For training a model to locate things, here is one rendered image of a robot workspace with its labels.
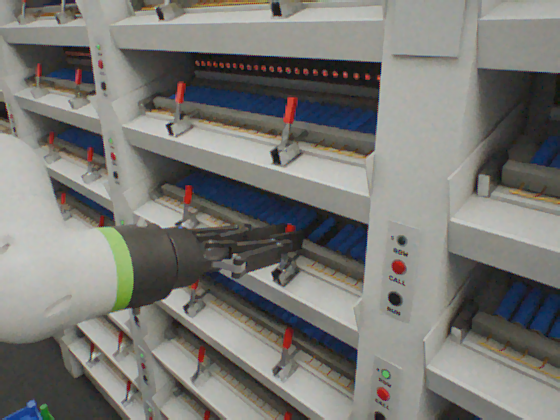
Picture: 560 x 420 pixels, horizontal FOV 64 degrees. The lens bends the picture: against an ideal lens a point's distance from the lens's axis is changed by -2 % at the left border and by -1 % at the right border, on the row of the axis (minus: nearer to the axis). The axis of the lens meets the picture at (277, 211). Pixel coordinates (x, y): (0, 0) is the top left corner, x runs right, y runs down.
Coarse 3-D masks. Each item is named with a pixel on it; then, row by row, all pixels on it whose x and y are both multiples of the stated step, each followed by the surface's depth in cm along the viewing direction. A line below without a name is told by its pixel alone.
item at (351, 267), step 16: (176, 192) 96; (192, 208) 92; (208, 208) 89; (224, 208) 87; (240, 224) 83; (256, 224) 80; (304, 240) 74; (304, 256) 74; (320, 256) 70; (336, 256) 69; (336, 272) 68; (352, 272) 67
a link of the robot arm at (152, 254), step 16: (128, 224) 50; (144, 224) 50; (128, 240) 46; (144, 240) 48; (160, 240) 49; (144, 256) 47; (160, 256) 48; (144, 272) 46; (160, 272) 48; (144, 288) 47; (160, 288) 48; (128, 304) 47; (144, 304) 49
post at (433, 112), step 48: (384, 48) 46; (384, 96) 48; (432, 96) 44; (480, 96) 44; (528, 96) 55; (384, 144) 49; (432, 144) 45; (384, 192) 51; (432, 192) 47; (384, 240) 53; (432, 240) 48; (432, 288) 50; (384, 336) 57
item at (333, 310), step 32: (128, 192) 97; (160, 192) 101; (160, 224) 92; (224, 224) 87; (256, 288) 75; (288, 288) 69; (320, 288) 68; (352, 288) 66; (320, 320) 66; (352, 320) 62
